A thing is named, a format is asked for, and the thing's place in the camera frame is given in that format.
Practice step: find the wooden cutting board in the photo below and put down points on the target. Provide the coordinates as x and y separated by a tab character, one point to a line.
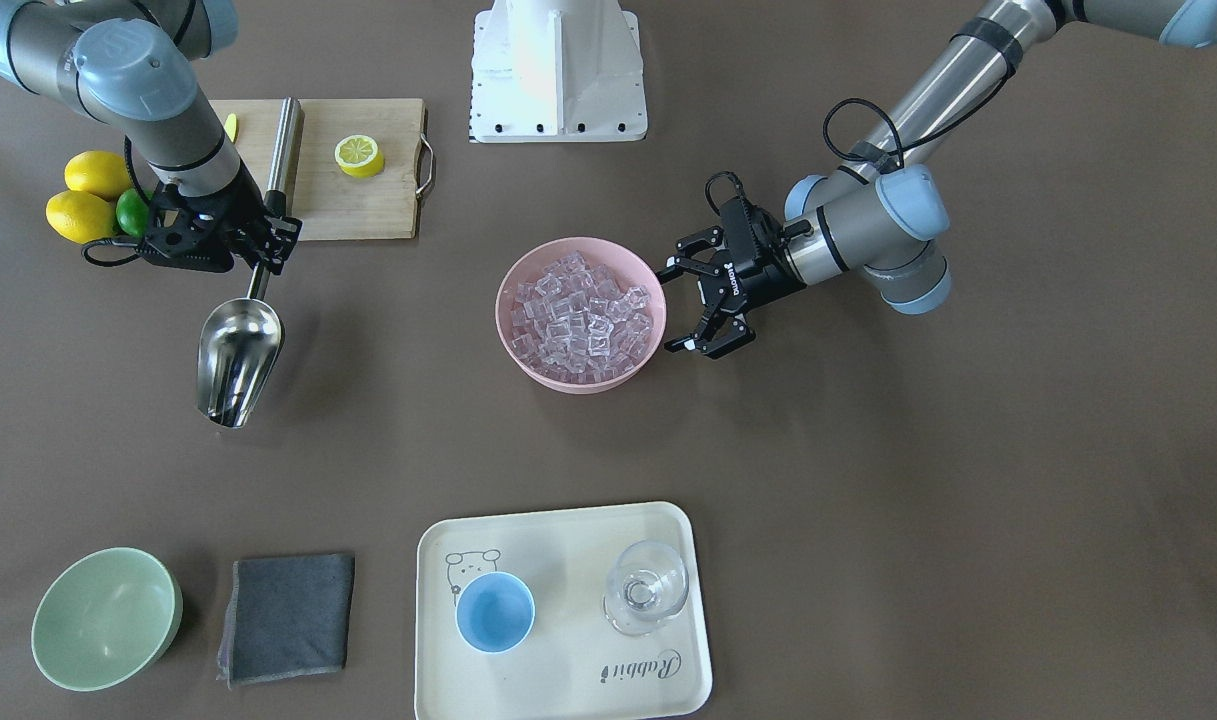
337	207

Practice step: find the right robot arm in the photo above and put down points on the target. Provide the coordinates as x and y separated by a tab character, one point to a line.
128	64

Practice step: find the folded grey cloth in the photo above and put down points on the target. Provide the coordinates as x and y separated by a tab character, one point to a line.
286	616

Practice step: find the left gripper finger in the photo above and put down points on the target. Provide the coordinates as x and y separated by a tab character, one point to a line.
700	254
721	329

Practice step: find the stainless steel ice scoop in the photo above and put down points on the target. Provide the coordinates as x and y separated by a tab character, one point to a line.
237	350

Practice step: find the upper yellow lemon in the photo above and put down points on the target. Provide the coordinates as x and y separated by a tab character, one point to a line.
102	173

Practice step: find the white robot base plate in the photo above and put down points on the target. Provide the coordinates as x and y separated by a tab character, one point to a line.
557	71

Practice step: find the clear wine glass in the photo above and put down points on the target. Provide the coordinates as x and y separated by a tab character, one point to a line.
647	586

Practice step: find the cream rabbit serving tray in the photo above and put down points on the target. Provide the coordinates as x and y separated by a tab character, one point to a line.
573	664

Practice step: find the light blue plastic cup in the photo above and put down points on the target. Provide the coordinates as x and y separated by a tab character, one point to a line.
495	612

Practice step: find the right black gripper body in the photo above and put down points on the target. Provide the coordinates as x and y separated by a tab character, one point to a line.
244	209

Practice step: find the green lime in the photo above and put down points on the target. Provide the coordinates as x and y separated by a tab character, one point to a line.
132	214

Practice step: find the green bowl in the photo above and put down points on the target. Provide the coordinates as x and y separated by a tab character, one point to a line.
105	619

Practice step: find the half lemon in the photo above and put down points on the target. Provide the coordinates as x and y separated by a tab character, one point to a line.
359	156

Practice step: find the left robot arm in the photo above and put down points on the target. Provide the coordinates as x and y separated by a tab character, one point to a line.
879	212

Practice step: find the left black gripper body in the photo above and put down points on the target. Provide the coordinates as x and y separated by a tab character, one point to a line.
758	276

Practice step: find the pile of clear ice cubes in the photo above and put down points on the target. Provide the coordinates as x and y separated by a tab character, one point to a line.
581	322

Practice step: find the lower yellow lemon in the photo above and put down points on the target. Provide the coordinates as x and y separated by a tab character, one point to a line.
80	217

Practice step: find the yellow lemon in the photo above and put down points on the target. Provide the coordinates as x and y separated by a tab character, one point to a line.
102	173
80	217

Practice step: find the pink bowl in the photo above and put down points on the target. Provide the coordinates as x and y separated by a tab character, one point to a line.
625	263

